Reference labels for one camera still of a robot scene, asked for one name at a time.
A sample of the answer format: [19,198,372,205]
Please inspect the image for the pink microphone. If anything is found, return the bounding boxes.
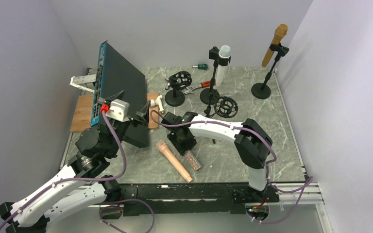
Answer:
[156,140,193,183]

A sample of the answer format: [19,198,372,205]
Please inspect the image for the glitter microphone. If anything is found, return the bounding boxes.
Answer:
[184,150,202,171]

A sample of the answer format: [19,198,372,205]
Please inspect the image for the black clip round-base stand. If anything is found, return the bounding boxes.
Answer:
[200,47,219,104]

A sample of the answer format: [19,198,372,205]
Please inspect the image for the black tripod shock-mount stand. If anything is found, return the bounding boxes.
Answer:
[203,86,239,145]

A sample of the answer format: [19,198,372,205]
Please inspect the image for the white microphone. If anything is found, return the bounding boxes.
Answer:
[215,45,231,85]

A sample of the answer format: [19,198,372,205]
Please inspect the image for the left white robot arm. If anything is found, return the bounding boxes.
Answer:
[0,92,151,233]

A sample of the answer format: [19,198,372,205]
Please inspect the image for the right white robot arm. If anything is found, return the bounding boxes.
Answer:
[156,112,276,202]

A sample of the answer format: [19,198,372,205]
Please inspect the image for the tall black mic stand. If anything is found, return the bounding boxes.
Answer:
[251,43,289,100]

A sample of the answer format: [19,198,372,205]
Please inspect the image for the gold microphone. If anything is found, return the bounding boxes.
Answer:
[261,24,288,67]

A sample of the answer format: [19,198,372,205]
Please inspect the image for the white pipe fitting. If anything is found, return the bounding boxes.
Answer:
[150,95,165,114]

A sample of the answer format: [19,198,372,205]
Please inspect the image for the wooden board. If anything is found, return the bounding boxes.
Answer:
[70,93,162,133]

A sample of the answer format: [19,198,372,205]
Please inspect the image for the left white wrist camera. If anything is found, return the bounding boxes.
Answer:
[101,99,130,122]

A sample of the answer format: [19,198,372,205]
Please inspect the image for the blue network switch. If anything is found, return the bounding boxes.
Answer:
[90,41,150,148]

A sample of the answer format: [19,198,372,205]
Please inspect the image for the white bracket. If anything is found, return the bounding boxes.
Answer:
[69,74,96,94]

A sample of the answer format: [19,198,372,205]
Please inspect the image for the black shock-mount round-base stand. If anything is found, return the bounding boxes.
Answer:
[165,70,192,107]

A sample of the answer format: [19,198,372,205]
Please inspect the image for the red handled adjustable wrench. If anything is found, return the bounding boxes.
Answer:
[165,78,216,96]

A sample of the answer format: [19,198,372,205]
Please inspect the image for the green handled screwdriver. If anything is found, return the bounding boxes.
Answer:
[192,64,208,70]

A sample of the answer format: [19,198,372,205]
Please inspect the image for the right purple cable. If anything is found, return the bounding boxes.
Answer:
[150,110,314,225]

